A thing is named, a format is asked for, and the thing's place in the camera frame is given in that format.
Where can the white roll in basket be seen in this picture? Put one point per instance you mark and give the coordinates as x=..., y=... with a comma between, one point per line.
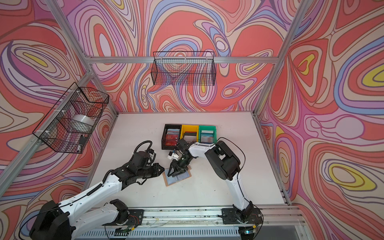
x=82, y=124

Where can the green plastic bin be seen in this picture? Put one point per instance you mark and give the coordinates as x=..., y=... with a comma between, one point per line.
x=210, y=128

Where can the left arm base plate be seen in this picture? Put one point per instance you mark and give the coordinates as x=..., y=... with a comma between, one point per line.
x=130, y=218

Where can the left black wire basket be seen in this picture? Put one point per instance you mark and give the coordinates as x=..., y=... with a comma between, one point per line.
x=56, y=131

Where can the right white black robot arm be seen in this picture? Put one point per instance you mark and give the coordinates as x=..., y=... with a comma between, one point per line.
x=226, y=165

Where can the black plastic bin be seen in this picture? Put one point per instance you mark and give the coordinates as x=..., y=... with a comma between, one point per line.
x=169, y=126

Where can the blue cards stack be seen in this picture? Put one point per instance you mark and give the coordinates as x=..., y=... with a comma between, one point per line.
x=207, y=137

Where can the red VIP cards stack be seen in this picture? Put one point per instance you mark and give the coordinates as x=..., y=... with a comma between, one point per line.
x=172, y=137

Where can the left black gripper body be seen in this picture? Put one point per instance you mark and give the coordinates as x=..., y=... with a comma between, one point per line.
x=147, y=172

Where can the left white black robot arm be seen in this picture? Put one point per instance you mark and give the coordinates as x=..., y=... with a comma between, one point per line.
x=52, y=222

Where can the black wire basket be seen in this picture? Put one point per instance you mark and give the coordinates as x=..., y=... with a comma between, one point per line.
x=56, y=131
x=184, y=68

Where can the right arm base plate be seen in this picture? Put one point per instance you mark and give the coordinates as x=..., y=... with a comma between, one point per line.
x=232, y=216

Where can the tan leather card holder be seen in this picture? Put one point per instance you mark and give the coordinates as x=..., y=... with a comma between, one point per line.
x=173, y=180

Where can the white black cards stack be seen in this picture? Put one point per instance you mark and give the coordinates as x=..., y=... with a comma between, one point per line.
x=190, y=137

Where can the back black wire basket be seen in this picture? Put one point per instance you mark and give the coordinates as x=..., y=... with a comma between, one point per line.
x=184, y=68

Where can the yellow plastic bin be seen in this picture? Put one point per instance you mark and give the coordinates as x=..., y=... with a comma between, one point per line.
x=189, y=129

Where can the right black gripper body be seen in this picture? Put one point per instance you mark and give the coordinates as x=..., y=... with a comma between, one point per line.
x=183, y=161

